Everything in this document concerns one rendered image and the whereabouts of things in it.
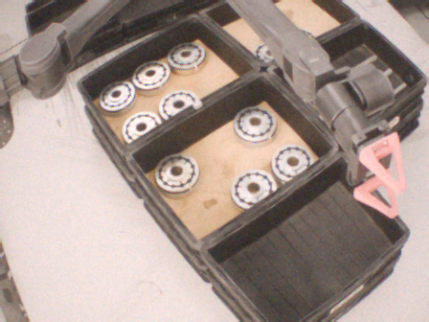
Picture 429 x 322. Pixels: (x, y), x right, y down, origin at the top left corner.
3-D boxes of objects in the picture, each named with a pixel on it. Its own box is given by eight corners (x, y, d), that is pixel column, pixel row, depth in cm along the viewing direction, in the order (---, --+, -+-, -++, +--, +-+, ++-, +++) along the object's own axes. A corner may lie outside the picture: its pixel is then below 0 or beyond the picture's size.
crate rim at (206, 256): (279, 344, 124) (279, 341, 122) (197, 253, 139) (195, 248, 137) (411, 237, 135) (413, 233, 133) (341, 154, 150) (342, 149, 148)
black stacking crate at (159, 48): (132, 180, 163) (123, 153, 153) (82, 108, 178) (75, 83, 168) (264, 99, 173) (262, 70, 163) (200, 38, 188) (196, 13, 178)
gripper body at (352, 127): (384, 171, 88) (361, 134, 92) (393, 127, 80) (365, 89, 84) (351, 190, 87) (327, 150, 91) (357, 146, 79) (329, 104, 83)
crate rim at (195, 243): (197, 253, 139) (195, 248, 138) (124, 159, 155) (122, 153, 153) (341, 154, 150) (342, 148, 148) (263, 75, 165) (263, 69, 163)
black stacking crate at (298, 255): (278, 353, 132) (279, 341, 123) (203, 271, 147) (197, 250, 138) (402, 254, 143) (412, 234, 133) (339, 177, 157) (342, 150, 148)
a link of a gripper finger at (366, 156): (413, 199, 81) (384, 150, 86) (422, 171, 75) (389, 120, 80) (378, 222, 80) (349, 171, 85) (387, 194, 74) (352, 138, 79)
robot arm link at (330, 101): (309, 110, 93) (309, 84, 88) (346, 95, 94) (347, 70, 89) (333, 146, 89) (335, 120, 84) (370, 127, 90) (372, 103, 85)
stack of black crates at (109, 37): (54, 118, 265) (32, 52, 228) (42, 76, 281) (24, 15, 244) (135, 77, 271) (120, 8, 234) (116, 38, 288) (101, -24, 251)
